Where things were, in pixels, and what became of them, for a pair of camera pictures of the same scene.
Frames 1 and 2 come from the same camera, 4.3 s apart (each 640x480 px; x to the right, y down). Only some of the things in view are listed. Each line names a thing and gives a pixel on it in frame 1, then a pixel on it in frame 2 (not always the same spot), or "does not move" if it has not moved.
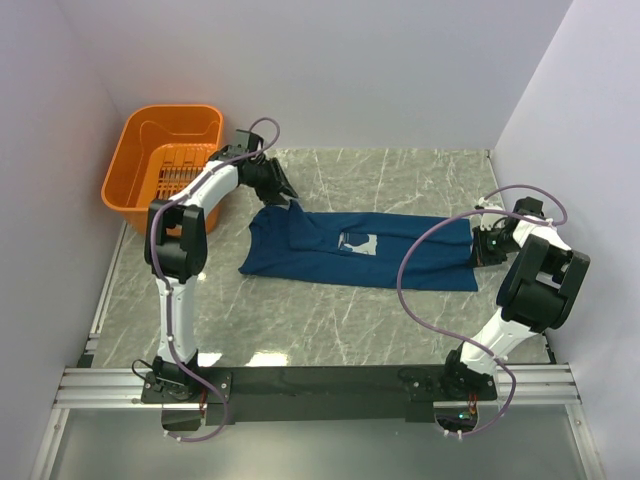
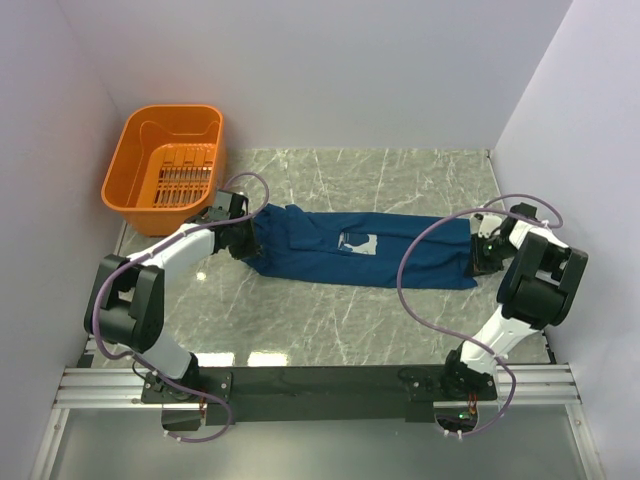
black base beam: (324, 393) does not move
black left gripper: (278, 180) -> (252, 248)
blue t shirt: (360, 248) does not move
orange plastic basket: (160, 147) does not move
